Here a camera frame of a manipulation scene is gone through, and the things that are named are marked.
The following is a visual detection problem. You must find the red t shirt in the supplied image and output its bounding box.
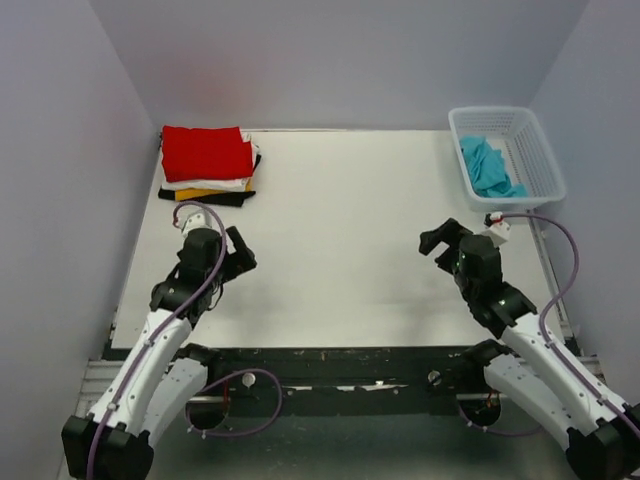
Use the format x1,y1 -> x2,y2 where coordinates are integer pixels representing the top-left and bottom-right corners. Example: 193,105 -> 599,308
160,124 -> 254,184

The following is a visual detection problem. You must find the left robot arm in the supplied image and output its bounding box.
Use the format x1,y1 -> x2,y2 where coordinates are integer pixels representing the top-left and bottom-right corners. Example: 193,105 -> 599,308
61,226 -> 257,479

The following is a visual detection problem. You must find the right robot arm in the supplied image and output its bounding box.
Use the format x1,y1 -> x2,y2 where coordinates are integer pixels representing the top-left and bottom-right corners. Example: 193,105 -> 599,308
419,213 -> 639,479

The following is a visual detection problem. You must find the folded black t shirt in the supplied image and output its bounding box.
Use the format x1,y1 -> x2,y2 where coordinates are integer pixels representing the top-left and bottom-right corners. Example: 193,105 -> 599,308
158,188 -> 256,208

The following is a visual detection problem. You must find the folded yellow t shirt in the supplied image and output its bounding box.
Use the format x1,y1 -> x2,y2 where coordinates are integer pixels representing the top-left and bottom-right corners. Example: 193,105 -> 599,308
158,178 -> 256,207

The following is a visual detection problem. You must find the teal t shirt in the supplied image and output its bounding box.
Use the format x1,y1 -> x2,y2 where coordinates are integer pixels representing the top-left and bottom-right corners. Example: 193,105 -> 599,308
459,136 -> 528,198

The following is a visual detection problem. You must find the folded white t shirt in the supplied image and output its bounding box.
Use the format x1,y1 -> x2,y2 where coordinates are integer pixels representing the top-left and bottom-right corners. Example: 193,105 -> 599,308
160,128 -> 262,192

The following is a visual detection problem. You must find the white plastic basket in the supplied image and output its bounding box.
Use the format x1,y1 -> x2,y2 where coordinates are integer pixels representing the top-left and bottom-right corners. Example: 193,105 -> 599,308
448,106 -> 566,212

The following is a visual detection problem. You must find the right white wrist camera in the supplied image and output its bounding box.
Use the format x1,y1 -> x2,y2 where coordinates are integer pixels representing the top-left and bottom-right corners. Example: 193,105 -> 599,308
483,212 -> 511,247

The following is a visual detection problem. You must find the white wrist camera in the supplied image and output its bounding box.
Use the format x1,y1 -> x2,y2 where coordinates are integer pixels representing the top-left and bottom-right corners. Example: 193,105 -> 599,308
181,210 -> 212,238
483,212 -> 511,247

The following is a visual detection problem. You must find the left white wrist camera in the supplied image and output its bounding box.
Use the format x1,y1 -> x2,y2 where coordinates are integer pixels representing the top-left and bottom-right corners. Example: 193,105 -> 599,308
181,210 -> 212,238

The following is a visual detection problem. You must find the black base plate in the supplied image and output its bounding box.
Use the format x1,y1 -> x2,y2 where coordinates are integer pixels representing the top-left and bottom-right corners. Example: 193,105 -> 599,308
179,341 -> 500,426

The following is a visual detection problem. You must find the aluminium mounting rail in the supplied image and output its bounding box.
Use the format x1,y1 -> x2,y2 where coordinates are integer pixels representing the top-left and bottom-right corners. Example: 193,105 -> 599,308
79,355 -> 611,402

